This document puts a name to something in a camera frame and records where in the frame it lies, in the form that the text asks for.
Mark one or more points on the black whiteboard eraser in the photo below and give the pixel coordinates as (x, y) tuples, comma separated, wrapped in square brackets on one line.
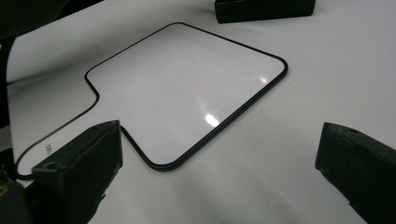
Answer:
[(264, 9)]

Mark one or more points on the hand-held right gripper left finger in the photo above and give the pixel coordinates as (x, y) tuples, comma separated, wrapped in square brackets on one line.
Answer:
[(77, 174)]

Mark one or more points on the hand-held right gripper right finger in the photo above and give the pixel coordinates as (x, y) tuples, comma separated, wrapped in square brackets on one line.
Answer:
[(361, 168)]

